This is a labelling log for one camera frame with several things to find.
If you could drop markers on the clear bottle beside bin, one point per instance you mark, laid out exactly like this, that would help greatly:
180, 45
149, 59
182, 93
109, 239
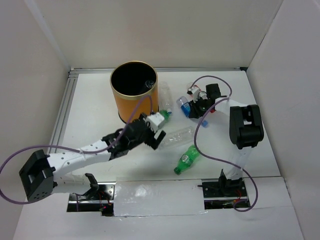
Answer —
165, 97

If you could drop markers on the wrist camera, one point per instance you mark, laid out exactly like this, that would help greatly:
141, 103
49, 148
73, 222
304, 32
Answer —
156, 121
194, 92

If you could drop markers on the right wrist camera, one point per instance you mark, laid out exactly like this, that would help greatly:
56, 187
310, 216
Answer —
194, 92

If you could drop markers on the silver tape sheet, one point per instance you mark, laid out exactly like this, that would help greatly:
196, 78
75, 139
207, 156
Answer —
158, 198

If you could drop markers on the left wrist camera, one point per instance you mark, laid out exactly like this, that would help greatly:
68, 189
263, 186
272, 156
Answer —
156, 121

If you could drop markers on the green bottle front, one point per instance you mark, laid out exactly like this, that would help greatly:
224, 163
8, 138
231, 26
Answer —
186, 160

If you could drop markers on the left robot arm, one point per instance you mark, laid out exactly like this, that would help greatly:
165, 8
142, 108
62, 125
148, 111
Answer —
46, 174

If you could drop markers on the blue label water bottle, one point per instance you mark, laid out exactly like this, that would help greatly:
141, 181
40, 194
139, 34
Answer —
184, 105

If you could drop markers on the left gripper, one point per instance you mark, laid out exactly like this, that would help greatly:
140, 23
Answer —
155, 144

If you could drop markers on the clear bottle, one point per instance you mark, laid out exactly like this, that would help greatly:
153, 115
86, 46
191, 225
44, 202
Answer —
165, 97
147, 86
177, 138

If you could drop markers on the orange cylindrical bin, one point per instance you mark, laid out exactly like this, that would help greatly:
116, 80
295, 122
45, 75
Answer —
126, 82

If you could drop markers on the green bottle near bin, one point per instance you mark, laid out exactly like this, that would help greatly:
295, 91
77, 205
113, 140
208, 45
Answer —
166, 115

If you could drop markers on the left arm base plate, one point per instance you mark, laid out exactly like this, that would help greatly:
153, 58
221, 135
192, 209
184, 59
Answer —
102, 202

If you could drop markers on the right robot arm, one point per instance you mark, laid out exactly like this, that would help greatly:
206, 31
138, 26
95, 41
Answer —
245, 130

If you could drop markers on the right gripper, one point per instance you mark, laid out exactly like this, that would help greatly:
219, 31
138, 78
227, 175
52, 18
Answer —
195, 112

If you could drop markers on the red label water bottle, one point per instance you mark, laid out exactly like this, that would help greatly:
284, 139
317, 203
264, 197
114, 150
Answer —
193, 87

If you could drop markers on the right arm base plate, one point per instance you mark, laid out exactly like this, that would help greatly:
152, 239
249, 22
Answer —
216, 198

